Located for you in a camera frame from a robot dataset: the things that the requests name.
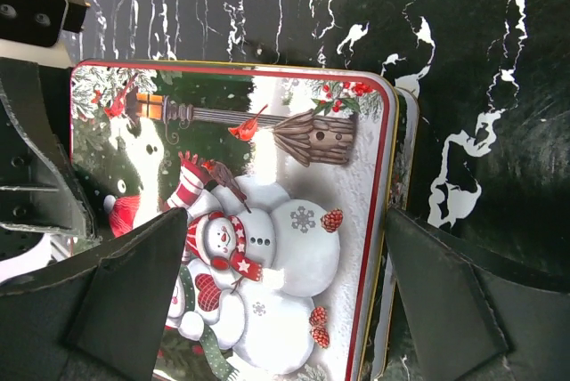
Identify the gold tin lid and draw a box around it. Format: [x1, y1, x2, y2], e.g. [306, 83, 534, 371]
[70, 61, 400, 380]

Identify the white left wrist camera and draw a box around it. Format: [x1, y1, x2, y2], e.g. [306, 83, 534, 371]
[1, 0, 91, 68]

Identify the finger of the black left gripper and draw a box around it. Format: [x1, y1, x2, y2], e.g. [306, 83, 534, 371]
[1, 58, 95, 239]

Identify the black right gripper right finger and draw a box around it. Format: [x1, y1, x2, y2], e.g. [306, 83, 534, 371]
[393, 212, 569, 380]

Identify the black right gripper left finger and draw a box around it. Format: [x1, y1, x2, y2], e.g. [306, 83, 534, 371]
[1, 209, 187, 380]

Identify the gold cookie tin box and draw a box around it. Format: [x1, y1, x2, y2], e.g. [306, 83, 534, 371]
[358, 87, 419, 380]

